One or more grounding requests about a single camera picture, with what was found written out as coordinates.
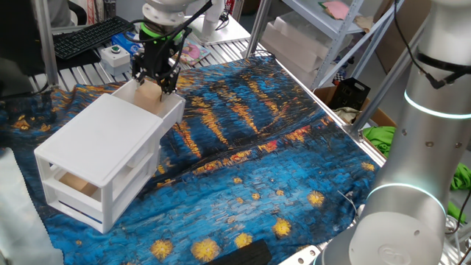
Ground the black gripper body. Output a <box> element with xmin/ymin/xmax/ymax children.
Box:
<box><xmin>135</xmin><ymin>38</ymin><xmax>177</xmax><ymax>78</ymax></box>

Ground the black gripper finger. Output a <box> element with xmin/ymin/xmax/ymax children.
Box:
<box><xmin>132</xmin><ymin>54</ymin><xmax>146</xmax><ymax>86</ymax></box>
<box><xmin>160</xmin><ymin>68</ymin><xmax>182</xmax><ymax>102</ymax></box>

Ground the light wooden cube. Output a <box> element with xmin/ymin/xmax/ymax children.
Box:
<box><xmin>133</xmin><ymin>79</ymin><xmax>163</xmax><ymax>115</ymax></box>

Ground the white plastic drawer cabinet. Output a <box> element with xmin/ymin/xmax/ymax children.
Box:
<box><xmin>34</xmin><ymin>93</ymin><xmax>165</xmax><ymax>235</ymax></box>

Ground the white plastic drawer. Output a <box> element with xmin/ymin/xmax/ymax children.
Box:
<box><xmin>43</xmin><ymin>146</ymin><xmax>161</xmax><ymax>225</ymax></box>

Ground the white emergency stop box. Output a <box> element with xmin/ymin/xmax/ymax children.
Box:
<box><xmin>99</xmin><ymin>44</ymin><xmax>132</xmax><ymax>77</ymax></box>

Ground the blue tissue pack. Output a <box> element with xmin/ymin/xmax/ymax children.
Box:
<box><xmin>110</xmin><ymin>32</ymin><xmax>144</xmax><ymax>56</ymax></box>

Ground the colourful picture book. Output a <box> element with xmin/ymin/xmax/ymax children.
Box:
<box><xmin>176</xmin><ymin>38</ymin><xmax>211</xmax><ymax>67</ymax></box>

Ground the black keyboard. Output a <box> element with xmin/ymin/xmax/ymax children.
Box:
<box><xmin>52</xmin><ymin>15</ymin><xmax>136</xmax><ymax>61</ymax></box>

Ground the starry night painted tablecloth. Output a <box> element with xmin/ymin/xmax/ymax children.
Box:
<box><xmin>0</xmin><ymin>54</ymin><xmax>387</xmax><ymax>265</ymax></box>

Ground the white foam block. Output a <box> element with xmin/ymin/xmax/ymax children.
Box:
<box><xmin>260</xmin><ymin>21</ymin><xmax>325</xmax><ymax>73</ymax></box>
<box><xmin>272</xmin><ymin>11</ymin><xmax>354</xmax><ymax>52</ymax></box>

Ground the black monitor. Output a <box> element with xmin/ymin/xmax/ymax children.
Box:
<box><xmin>0</xmin><ymin>0</ymin><xmax>49</xmax><ymax>96</ymax></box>

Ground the wooden block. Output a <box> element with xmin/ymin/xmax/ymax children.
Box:
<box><xmin>58</xmin><ymin>172</ymin><xmax>99</xmax><ymax>197</ymax></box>

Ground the grey metal shelf rack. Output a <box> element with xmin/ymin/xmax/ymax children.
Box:
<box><xmin>253</xmin><ymin>0</ymin><xmax>406</xmax><ymax>89</ymax></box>

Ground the black plastic crate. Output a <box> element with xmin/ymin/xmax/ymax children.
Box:
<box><xmin>328</xmin><ymin>77</ymin><xmax>372</xmax><ymax>111</ymax></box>

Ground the pink paper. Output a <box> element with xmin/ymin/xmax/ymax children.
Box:
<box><xmin>323</xmin><ymin>0</ymin><xmax>350</xmax><ymax>20</ymax></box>

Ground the black foam block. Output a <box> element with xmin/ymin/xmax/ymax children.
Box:
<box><xmin>205</xmin><ymin>238</ymin><xmax>273</xmax><ymax>265</ymax></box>

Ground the pale grey cloth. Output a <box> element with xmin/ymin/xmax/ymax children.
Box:
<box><xmin>0</xmin><ymin>146</ymin><xmax>65</xmax><ymax>265</ymax></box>

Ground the brown cardboard box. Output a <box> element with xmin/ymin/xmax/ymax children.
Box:
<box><xmin>314</xmin><ymin>86</ymin><xmax>398</xmax><ymax>148</ymax></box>

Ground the green cloth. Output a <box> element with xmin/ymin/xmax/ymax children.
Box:
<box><xmin>447</xmin><ymin>163</ymin><xmax>471</xmax><ymax>224</ymax></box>
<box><xmin>362</xmin><ymin>126</ymin><xmax>397</xmax><ymax>159</ymax></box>

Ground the large cardboard box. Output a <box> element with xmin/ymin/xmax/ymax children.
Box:
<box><xmin>375</xmin><ymin>0</ymin><xmax>431</xmax><ymax>74</ymax></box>

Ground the green flange ring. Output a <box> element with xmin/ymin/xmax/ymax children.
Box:
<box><xmin>139</xmin><ymin>21</ymin><xmax>185</xmax><ymax>43</ymax></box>

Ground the aluminium frame post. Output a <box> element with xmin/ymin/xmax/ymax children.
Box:
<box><xmin>32</xmin><ymin>0</ymin><xmax>60</xmax><ymax>88</ymax></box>
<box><xmin>244</xmin><ymin>0</ymin><xmax>273</xmax><ymax>58</ymax></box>
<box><xmin>349</xmin><ymin>0</ymin><xmax>431</xmax><ymax>135</ymax></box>

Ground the aluminium table edge rail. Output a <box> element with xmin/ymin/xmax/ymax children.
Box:
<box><xmin>272</xmin><ymin>58</ymin><xmax>387</xmax><ymax>169</ymax></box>

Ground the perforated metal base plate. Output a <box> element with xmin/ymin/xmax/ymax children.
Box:
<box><xmin>279</xmin><ymin>242</ymin><xmax>332</xmax><ymax>265</ymax></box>

